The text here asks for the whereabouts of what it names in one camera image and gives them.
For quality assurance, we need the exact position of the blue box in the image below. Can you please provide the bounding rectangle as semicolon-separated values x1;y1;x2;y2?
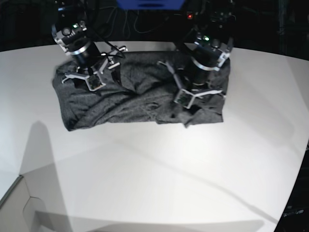
116;0;185;10

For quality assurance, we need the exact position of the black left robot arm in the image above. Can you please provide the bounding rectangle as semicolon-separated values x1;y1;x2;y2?
158;0;235;109

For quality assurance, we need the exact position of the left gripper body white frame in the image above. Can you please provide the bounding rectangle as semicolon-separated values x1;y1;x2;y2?
157;61;225;108

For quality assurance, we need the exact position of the grey t-shirt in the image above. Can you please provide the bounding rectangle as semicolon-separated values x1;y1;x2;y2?
52;51;225;131

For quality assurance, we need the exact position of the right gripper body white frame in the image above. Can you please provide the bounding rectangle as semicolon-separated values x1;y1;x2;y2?
61;46;128;91

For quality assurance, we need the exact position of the black power strip red light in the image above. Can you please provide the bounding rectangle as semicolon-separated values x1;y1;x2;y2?
183;12;200;21

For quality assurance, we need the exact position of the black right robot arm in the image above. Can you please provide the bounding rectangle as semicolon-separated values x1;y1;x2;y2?
52;0;127;92

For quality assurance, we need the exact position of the grey looped cable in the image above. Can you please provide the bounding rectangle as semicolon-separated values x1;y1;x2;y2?
101;7;169;38

